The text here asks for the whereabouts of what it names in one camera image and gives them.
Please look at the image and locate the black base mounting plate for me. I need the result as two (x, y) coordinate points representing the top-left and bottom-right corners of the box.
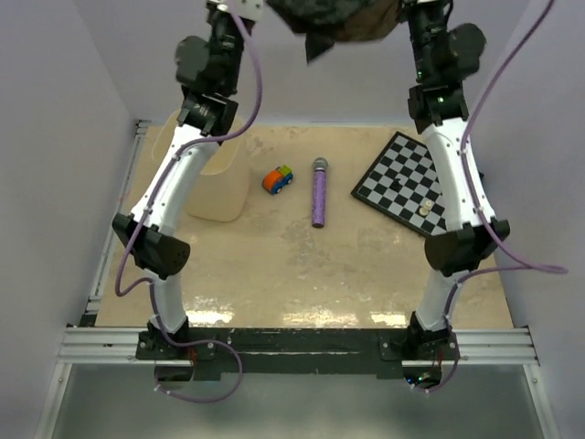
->
(136, 327), (460, 386)

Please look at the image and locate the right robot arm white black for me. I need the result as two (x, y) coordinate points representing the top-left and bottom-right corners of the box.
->
(399, 1), (510, 359)

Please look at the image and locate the white chess piece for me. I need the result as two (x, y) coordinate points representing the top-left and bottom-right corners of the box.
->
(419, 200), (433, 217)

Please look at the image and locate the colourful toy car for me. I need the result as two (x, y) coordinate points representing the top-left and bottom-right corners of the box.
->
(262, 165), (293, 195)

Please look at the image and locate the black white chessboard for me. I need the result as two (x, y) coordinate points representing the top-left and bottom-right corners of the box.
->
(351, 132), (447, 238)

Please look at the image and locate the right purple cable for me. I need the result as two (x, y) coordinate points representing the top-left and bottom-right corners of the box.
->
(410, 0), (569, 393)

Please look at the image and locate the purple glitter microphone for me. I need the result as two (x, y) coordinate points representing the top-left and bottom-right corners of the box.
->
(312, 157), (328, 229)

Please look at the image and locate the black trash bag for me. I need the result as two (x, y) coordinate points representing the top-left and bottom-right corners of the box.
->
(266, 0), (400, 64)

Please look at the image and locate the beige plastic trash bin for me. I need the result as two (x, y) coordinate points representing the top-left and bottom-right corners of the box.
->
(151, 109), (250, 222)

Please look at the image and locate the purple cable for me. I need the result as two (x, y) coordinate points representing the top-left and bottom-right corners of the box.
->
(410, 0), (569, 393)
(112, 0), (264, 402)

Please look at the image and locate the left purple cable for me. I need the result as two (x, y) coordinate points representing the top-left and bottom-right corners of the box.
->
(112, 0), (264, 402)

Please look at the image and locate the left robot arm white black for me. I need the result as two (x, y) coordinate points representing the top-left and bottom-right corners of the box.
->
(112, 1), (263, 359)

